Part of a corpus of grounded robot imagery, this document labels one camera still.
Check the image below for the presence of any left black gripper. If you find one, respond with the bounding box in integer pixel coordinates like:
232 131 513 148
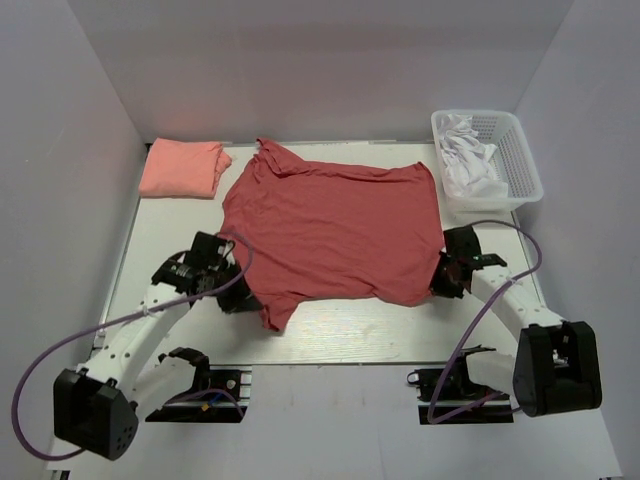
208 259 264 314

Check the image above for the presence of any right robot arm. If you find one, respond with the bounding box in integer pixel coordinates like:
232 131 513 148
427 223 603 425

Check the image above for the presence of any red t-shirt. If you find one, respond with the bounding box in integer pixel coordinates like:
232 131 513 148
221 139 444 331

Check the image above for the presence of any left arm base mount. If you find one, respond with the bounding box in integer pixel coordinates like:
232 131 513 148
145 365 252 424

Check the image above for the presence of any folded salmon t-shirt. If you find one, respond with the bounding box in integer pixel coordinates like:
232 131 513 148
138 138 232 199

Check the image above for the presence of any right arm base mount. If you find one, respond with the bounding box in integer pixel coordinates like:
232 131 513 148
406 366 516 426

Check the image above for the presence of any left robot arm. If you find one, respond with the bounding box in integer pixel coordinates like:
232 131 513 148
53 231 261 461

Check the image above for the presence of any white plastic basket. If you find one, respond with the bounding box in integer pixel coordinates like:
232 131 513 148
431 109 544 213

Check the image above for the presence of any white crumpled t-shirt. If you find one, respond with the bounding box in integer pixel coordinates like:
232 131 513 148
436 114 508 199

